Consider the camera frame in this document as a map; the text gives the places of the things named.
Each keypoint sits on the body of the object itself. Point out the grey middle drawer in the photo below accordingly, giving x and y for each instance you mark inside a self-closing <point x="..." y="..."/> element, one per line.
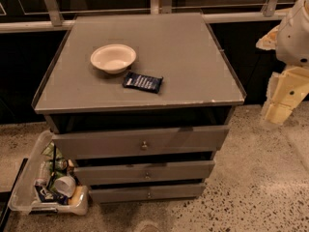
<point x="142" y="173"/>

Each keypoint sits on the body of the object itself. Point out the grey drawer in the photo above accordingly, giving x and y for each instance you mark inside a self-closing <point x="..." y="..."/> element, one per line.
<point x="113" y="195"/>
<point x="135" y="143"/>
<point x="142" y="173"/>

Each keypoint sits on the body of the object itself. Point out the yellow sponge in bin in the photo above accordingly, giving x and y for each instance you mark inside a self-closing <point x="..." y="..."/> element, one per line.
<point x="77" y="196"/>

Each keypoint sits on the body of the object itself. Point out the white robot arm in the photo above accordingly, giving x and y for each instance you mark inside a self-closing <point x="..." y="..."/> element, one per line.
<point x="290" y="41"/>

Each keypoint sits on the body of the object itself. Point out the dark blue snack packet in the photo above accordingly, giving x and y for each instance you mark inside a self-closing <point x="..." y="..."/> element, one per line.
<point x="142" y="82"/>

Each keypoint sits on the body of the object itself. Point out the grey top drawer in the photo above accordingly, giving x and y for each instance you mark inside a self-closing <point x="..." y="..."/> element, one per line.
<point x="135" y="143"/>

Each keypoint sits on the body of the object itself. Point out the metal railing frame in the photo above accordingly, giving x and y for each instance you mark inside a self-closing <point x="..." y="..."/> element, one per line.
<point x="156" y="13"/>

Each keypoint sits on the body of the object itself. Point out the blue packet in bin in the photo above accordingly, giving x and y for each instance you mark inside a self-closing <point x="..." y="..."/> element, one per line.
<point x="47" y="196"/>

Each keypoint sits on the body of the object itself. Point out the clear plastic bin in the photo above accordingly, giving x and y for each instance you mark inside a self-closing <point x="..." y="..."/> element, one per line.
<point x="45" y="165"/>

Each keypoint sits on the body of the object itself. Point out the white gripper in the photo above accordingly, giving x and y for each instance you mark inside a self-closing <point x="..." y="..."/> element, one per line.
<point x="294" y="41"/>

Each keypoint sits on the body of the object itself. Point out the grey drawer cabinet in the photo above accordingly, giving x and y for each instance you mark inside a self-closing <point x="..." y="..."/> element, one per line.
<point x="199" y="88"/>

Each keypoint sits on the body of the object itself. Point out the grey bottom drawer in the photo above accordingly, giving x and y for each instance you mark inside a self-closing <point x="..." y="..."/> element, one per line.
<point x="113" y="195"/>

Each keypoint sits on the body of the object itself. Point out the white paper bowl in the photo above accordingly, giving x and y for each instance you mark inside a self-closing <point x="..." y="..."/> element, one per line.
<point x="113" y="58"/>

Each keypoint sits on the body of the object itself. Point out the white cup in bin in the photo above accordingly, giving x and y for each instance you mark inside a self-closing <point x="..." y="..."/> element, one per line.
<point x="65" y="185"/>

